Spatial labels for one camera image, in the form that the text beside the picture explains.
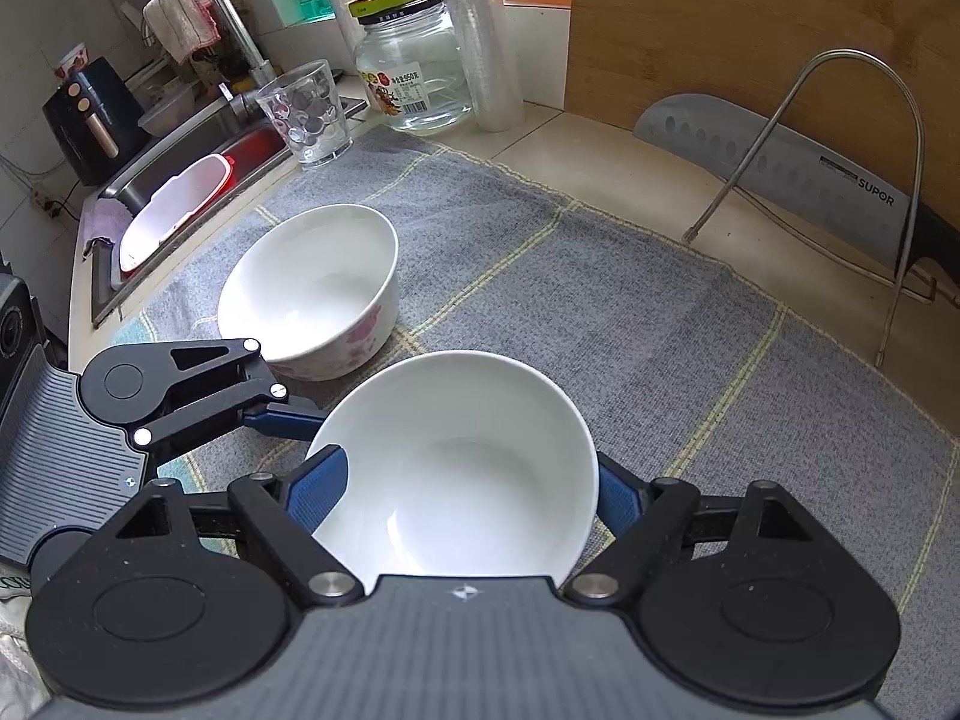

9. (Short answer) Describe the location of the grey checked towel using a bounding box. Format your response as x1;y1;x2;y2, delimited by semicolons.
94;124;960;620

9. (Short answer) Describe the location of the bamboo cutting board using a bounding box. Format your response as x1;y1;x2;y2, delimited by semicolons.
547;0;960;192

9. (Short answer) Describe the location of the steel wire rack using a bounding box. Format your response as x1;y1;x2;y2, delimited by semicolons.
681;49;938;368

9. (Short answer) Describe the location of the white woven cloth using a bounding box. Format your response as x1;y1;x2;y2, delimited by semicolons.
0;577;53;720

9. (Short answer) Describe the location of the pink dish cloth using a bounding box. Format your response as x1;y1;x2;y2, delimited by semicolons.
142;0;224;65

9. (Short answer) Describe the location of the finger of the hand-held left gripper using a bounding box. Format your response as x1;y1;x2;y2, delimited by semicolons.
133;339;329;449

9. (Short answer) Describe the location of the stainless steel sink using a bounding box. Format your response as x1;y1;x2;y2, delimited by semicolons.
90;94;368;327

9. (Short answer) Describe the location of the black air fryer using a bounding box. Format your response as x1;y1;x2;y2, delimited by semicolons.
41;52;151;187

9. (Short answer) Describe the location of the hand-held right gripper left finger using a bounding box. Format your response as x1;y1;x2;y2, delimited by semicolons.
112;445;362;608

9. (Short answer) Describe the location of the pink rag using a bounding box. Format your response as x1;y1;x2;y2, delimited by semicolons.
79;202;132;246

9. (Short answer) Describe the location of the red and white basin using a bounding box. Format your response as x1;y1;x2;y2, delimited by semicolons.
118;154;239;273

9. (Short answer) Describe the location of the white bowl with pink flowers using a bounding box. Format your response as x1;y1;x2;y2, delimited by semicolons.
216;202;400;383

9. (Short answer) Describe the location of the clear plastic bag roll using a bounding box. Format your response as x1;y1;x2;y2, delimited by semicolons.
427;0;526;132

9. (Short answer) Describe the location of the steel faucet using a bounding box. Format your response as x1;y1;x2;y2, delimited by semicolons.
142;0;278;125

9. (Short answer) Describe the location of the glass jar green lid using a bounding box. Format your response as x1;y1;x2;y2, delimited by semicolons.
347;0;475;137

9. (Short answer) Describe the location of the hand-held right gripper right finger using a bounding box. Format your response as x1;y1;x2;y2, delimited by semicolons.
561;452;816;606

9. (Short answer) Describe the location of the clear plastic container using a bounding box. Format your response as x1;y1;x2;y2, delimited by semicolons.
137;79;200;137

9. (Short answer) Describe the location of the clear dimpled glass cup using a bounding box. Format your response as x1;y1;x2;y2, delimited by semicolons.
256;60;355;168

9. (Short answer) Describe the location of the white floral bowl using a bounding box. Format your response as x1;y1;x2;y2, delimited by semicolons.
304;349;601;590

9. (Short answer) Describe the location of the steel kitchen knife black handle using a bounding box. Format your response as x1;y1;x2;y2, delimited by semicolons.
634;92;960;290

